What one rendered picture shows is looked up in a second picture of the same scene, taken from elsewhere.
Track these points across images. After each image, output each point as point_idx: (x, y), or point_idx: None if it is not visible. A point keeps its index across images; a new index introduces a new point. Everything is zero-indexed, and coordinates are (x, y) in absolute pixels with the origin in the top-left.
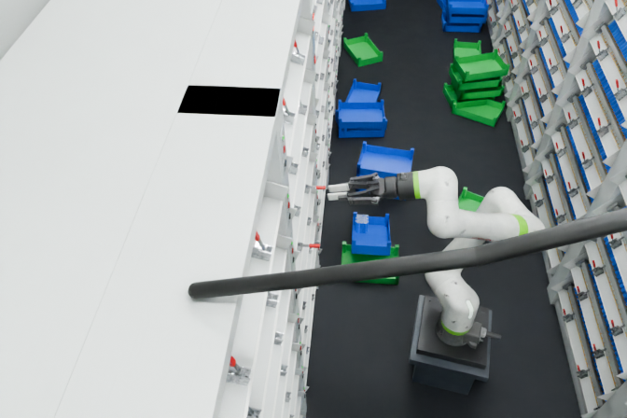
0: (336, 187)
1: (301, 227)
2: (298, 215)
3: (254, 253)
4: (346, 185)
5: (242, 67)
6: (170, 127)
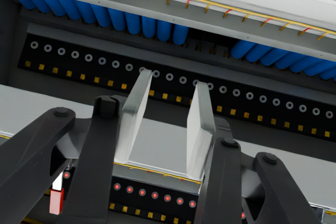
0: (140, 121)
1: None
2: (324, 209)
3: None
4: (127, 158)
5: None
6: None
